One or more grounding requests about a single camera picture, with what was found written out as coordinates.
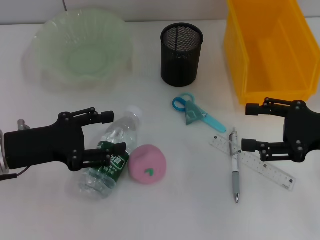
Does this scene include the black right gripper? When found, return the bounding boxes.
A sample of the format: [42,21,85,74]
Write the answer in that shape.
[241,97,320,162]

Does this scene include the left wrist cable with plug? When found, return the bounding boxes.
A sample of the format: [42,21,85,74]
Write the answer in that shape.
[0,119,32,181]

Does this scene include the transparent plastic ruler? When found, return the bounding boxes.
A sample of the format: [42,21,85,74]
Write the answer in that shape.
[209,134,297,192]

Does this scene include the white grey ballpoint pen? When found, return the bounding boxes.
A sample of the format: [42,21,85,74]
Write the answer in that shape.
[229,127,241,205]

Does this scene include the green glass fruit plate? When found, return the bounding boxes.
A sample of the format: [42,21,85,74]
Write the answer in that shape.
[21,9,135,95]

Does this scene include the yellow plastic bin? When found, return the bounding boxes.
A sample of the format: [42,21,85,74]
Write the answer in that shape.
[223,0,320,106]

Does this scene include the pink toy peach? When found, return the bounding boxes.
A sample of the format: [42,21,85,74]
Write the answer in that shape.
[128,144,168,185]

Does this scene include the clear green-label water bottle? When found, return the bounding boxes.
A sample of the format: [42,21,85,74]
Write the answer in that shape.
[79,105,143,200]

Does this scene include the black mesh pen holder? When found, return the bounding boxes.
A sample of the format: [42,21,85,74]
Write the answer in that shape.
[160,22,204,88]

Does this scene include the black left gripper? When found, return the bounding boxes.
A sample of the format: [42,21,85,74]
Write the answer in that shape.
[4,107,127,172]

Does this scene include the blue plastic scissors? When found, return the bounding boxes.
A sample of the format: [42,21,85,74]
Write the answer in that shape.
[172,92,227,133]

